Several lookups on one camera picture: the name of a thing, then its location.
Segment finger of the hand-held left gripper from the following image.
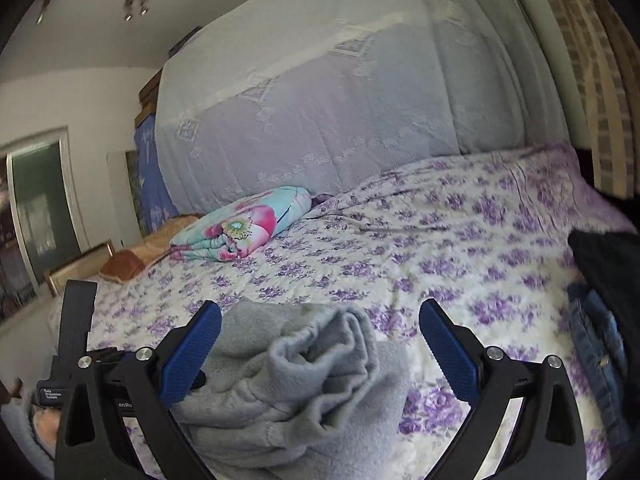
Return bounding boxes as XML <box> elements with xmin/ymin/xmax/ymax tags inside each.
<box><xmin>56</xmin><ymin>280</ymin><xmax>99</xmax><ymax>362</ymax></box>

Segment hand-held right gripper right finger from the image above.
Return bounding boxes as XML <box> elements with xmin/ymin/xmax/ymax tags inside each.
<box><xmin>419</xmin><ymin>299</ymin><xmax>587</xmax><ymax>480</ymax></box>

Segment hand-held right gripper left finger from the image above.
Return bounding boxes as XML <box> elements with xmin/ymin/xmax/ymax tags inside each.
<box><xmin>54</xmin><ymin>300</ymin><xmax>223</xmax><ymax>480</ymax></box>

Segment grey pants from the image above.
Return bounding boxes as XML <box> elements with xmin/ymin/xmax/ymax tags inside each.
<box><xmin>170</xmin><ymin>302</ymin><xmax>413</xmax><ymax>480</ymax></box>

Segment person's left forearm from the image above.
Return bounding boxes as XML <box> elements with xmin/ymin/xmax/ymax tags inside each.
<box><xmin>0</xmin><ymin>400</ymin><xmax>57</xmax><ymax>480</ymax></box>

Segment person's left hand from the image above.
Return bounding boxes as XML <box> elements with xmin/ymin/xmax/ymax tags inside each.
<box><xmin>30</xmin><ymin>406</ymin><xmax>61</xmax><ymax>451</ymax></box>

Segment brown cushion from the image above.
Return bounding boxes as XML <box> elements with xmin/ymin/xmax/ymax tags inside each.
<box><xmin>99</xmin><ymin>249</ymin><xmax>148</xmax><ymax>282</ymax></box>

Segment orange blanket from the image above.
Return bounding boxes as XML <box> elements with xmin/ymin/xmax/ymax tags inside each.
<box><xmin>125</xmin><ymin>214</ymin><xmax>202</xmax><ymax>267</ymax></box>

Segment white framed window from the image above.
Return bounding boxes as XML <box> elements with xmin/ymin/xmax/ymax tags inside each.
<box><xmin>0</xmin><ymin>126</ymin><xmax>85</xmax><ymax>322</ymax></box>

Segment purple floral bedspread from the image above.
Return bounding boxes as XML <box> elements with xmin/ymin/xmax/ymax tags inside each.
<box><xmin>47</xmin><ymin>142</ymin><xmax>640</xmax><ymax>480</ymax></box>

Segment folded turquoise floral blanket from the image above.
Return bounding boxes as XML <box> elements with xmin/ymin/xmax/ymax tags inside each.
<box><xmin>170</xmin><ymin>186</ymin><xmax>313</xmax><ymax>263</ymax></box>

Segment blue jeans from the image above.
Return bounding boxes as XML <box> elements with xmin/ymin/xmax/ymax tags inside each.
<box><xmin>567</xmin><ymin>282</ymin><xmax>633</xmax><ymax>446</ymax></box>

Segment blue patterned cloth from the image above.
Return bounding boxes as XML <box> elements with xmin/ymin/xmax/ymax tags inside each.
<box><xmin>133</xmin><ymin>114</ymin><xmax>180</xmax><ymax>237</ymax></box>

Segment black cloth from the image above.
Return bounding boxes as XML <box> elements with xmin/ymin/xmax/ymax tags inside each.
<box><xmin>567</xmin><ymin>227</ymin><xmax>640</xmax><ymax>356</ymax></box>

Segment wooden cabinet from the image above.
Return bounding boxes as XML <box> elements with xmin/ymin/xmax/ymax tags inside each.
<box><xmin>138</xmin><ymin>66</ymin><xmax>164</xmax><ymax>117</ymax></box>

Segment white lace bed canopy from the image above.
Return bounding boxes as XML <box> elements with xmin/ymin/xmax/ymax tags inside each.
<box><xmin>152</xmin><ymin>0</ymin><xmax>571</xmax><ymax>216</ymax></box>

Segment checkered beige curtain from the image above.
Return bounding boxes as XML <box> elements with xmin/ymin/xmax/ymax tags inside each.
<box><xmin>525</xmin><ymin>0</ymin><xmax>640</xmax><ymax>196</ymax></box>

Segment ceiling track light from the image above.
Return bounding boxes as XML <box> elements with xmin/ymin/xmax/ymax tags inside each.
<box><xmin>34</xmin><ymin>0</ymin><xmax>153</xmax><ymax>26</ymax></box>

